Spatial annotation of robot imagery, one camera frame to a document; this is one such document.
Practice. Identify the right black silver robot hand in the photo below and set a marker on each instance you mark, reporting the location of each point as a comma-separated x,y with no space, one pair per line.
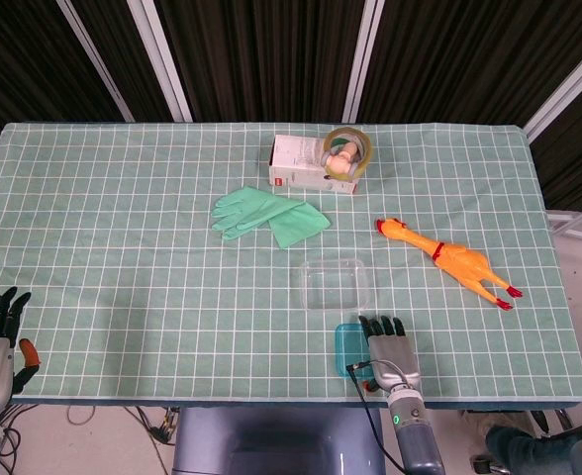
392,361

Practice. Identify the dark blue under cloth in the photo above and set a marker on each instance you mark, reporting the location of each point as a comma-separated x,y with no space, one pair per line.
271,403

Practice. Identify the black curtain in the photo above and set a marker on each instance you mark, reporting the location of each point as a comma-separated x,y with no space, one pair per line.
271,59

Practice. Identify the green white checked tablecloth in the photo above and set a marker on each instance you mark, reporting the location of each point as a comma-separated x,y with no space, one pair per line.
123,247

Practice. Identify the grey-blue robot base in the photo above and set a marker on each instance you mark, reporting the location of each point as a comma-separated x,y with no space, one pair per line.
271,445

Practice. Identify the white frame post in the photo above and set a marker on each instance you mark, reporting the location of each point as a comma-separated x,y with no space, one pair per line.
98,59
362,59
568,89
162,59

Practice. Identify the blue transparent lid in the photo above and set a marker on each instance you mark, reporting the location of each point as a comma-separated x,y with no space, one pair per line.
350,346

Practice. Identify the green rubber glove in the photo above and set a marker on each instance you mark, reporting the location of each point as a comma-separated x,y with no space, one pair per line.
291,222

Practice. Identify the black floor power plug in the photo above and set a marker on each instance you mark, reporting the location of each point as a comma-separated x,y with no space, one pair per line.
164,430

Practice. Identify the clear plastic container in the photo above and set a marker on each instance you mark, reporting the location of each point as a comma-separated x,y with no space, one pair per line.
335,284

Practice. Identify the white red product box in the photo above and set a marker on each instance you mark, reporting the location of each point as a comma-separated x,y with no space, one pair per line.
296,163

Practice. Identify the yellow rubber chicken toy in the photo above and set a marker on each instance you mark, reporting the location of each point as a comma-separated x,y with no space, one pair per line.
459,262

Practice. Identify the person leg in jeans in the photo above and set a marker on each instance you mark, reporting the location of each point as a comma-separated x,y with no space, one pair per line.
543,450

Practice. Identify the beige grey toy dumbbell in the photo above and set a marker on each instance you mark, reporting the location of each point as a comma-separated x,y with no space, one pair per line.
340,161

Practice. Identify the yellowish clear tape roll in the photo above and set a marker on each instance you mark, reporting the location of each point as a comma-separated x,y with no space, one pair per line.
365,148

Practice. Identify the white frame bar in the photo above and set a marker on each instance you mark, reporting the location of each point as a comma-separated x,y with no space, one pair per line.
578,218

